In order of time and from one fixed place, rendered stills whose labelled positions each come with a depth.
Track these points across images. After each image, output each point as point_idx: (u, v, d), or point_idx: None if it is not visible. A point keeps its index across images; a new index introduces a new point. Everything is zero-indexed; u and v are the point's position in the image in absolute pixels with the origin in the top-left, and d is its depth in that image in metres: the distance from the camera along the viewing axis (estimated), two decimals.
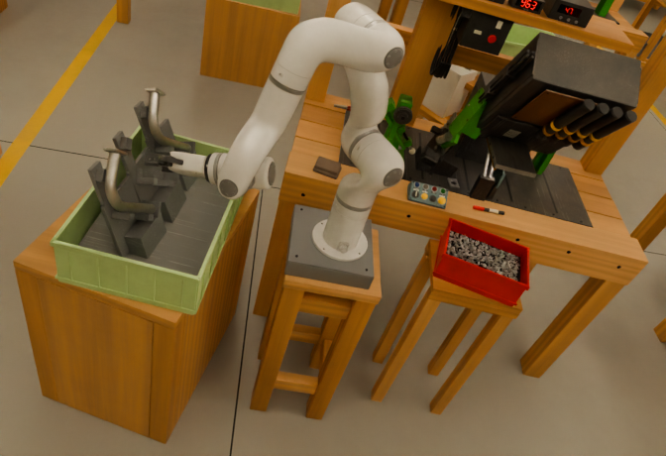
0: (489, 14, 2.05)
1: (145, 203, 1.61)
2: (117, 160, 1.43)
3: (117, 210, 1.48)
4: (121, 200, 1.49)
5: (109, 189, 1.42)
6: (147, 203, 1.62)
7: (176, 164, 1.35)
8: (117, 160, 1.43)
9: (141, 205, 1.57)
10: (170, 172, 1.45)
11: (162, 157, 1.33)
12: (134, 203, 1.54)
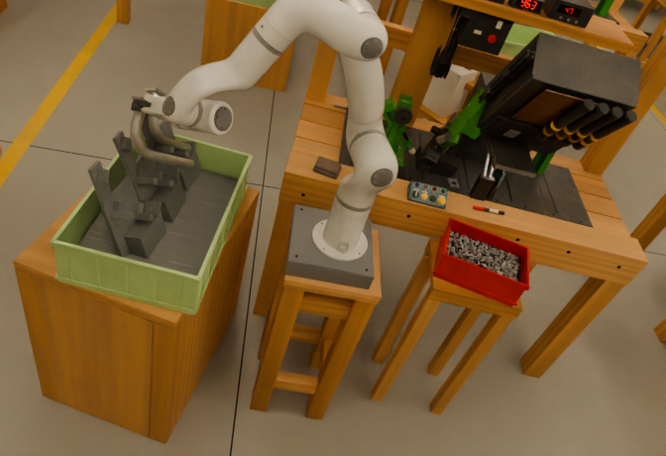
0: (489, 14, 2.05)
1: (181, 157, 1.66)
2: None
3: (144, 158, 1.55)
4: (149, 149, 1.56)
5: (132, 136, 1.50)
6: (184, 158, 1.67)
7: (147, 106, 1.43)
8: None
9: (173, 157, 1.62)
10: (148, 115, 1.51)
11: None
12: (165, 155, 1.60)
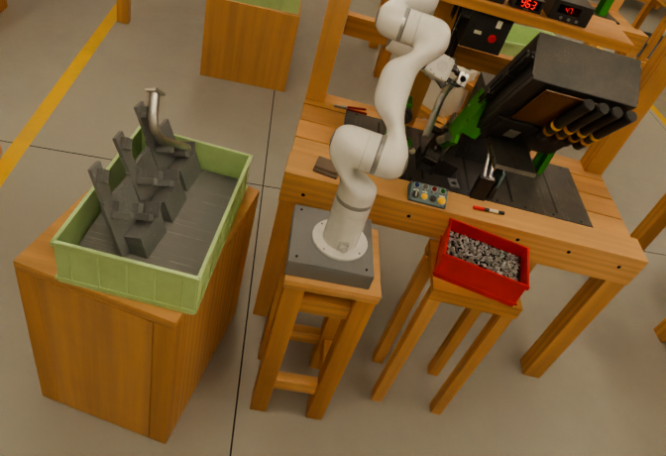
0: (489, 14, 2.05)
1: (430, 125, 2.17)
2: (457, 77, 2.09)
3: None
4: (441, 99, 2.19)
5: None
6: (429, 128, 2.16)
7: None
8: (457, 77, 2.09)
9: (431, 117, 2.17)
10: (453, 83, 2.10)
11: (456, 63, 2.08)
12: (434, 110, 2.18)
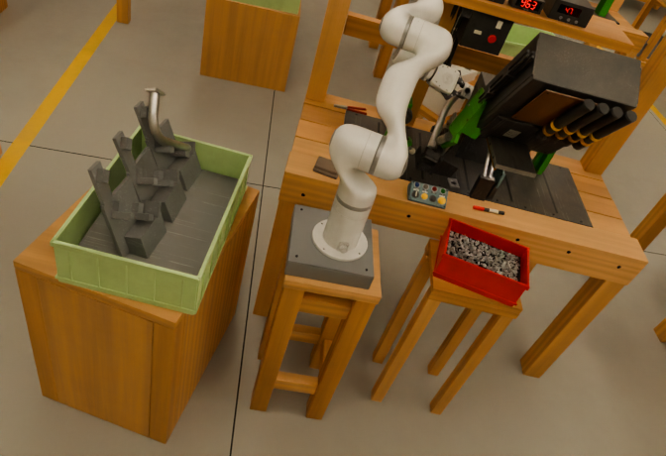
0: (489, 14, 2.05)
1: (435, 136, 2.21)
2: (462, 89, 2.13)
3: None
4: (446, 110, 2.23)
5: None
6: (434, 139, 2.21)
7: None
8: (462, 89, 2.13)
9: (436, 127, 2.22)
10: (458, 95, 2.14)
11: (461, 75, 2.12)
12: (439, 121, 2.22)
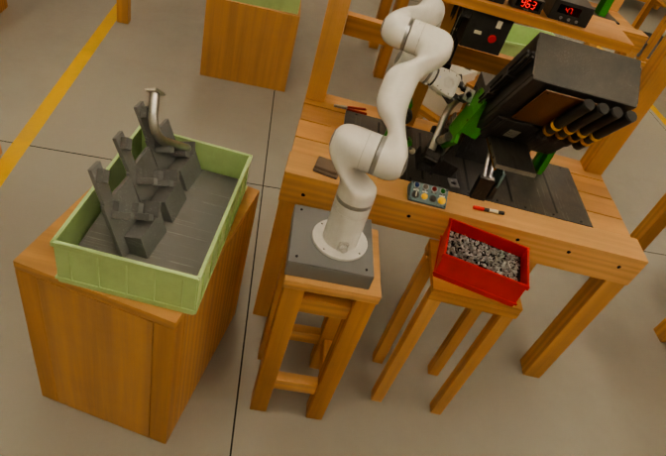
0: (489, 14, 2.05)
1: None
2: (463, 93, 2.14)
3: None
4: (447, 114, 2.24)
5: None
6: (435, 142, 2.21)
7: None
8: (463, 93, 2.14)
9: (437, 131, 2.23)
10: (459, 98, 2.15)
11: (462, 79, 2.13)
12: (440, 124, 2.23)
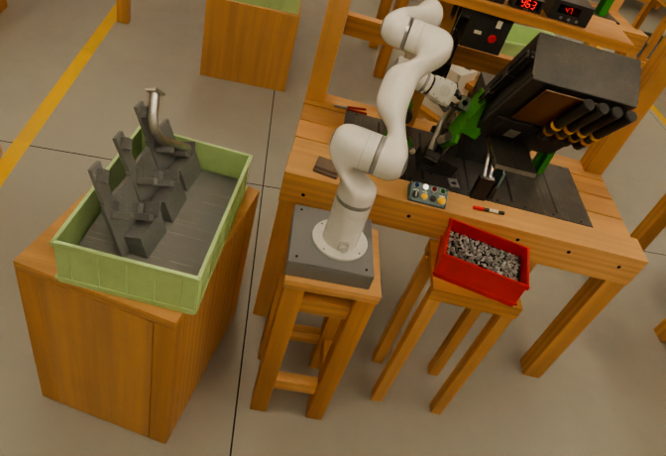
0: (489, 14, 2.05)
1: (432, 147, 2.21)
2: (459, 101, 2.14)
3: None
4: (443, 122, 2.24)
5: None
6: (431, 150, 2.21)
7: None
8: (459, 101, 2.14)
9: (433, 139, 2.22)
10: (455, 107, 2.15)
11: (458, 87, 2.13)
12: (436, 132, 2.23)
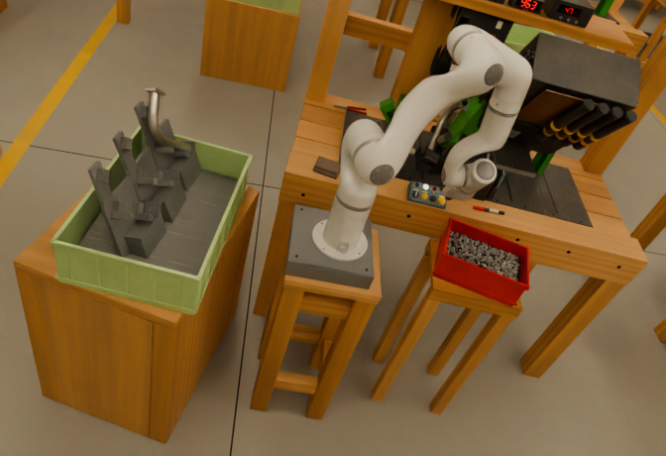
0: (489, 14, 2.05)
1: (432, 147, 2.21)
2: (459, 101, 2.14)
3: None
4: (443, 122, 2.24)
5: None
6: (431, 150, 2.21)
7: None
8: (459, 101, 2.14)
9: (433, 139, 2.22)
10: None
11: None
12: (436, 132, 2.23)
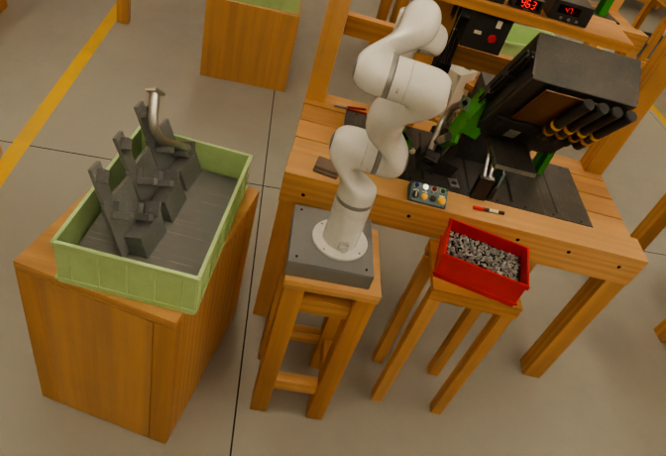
0: (489, 14, 2.05)
1: (432, 147, 2.21)
2: (459, 101, 2.14)
3: None
4: (443, 122, 2.24)
5: None
6: (431, 150, 2.21)
7: None
8: (459, 101, 2.14)
9: (433, 139, 2.22)
10: None
11: None
12: (436, 132, 2.23)
